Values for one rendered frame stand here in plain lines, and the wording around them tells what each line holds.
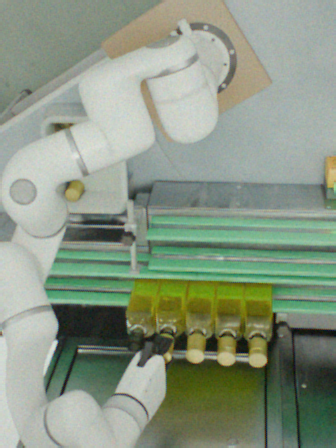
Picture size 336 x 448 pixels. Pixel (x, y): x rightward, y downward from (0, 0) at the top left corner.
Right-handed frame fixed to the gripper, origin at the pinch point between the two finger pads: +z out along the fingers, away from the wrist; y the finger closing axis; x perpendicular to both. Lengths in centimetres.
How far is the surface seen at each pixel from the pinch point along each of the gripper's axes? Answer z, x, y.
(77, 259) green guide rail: 19.8, 27.9, 2.1
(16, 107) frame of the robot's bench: 80, 81, 10
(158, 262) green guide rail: 21.1, 9.3, 4.6
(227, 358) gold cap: 4.5, -11.0, -1.6
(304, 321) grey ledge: 36.0, -19.6, -14.3
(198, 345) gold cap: 4.3, -5.5, 0.0
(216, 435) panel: -2.5, -11.4, -14.3
